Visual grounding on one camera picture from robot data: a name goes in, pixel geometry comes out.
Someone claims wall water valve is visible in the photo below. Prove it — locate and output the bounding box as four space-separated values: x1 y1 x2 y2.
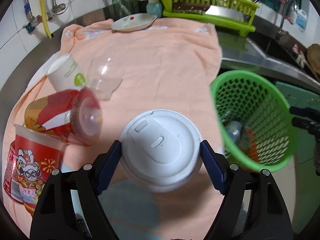
23 0 71 37

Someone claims dark green utensil holder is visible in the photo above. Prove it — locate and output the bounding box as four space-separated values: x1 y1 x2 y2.
112 0 139 20

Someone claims white green paper cup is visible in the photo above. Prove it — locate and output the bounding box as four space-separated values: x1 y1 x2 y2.
46 54 87 92

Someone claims round wooden cutting board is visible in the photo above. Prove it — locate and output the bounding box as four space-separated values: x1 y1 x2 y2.
307 43 320 75

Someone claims green mesh trash basket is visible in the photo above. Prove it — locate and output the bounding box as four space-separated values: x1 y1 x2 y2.
210 70 297 172

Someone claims white ceramic plate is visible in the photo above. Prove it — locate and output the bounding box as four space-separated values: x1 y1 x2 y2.
111 13 157 33

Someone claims white plastic cup lid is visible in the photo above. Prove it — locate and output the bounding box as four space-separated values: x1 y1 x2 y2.
119 109 202 193

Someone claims steel faucet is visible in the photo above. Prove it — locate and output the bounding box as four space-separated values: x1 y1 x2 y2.
276 0 297 41

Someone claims peach pink towel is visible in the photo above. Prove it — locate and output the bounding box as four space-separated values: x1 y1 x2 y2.
3 18 223 239

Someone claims lime green dish rack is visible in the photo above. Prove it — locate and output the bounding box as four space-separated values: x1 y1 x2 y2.
161 0 258 37

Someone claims red instant noodle cup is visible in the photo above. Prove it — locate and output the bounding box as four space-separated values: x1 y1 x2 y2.
24 87 103 146

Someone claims steel kitchen sink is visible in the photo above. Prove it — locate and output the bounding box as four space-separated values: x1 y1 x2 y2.
248 33 319 81

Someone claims white detergent jug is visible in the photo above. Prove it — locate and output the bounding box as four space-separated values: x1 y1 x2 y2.
296 9 308 32

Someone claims yellow hose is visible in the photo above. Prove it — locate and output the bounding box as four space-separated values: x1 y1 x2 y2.
38 0 53 40

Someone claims red lion paper cup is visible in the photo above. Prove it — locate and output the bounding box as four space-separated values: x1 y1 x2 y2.
3 124 65 215

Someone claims steel tray in rack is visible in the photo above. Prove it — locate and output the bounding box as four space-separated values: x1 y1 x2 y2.
202 5 249 24

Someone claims clear plastic cup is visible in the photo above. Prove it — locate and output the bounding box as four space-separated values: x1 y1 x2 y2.
87 56 125 101

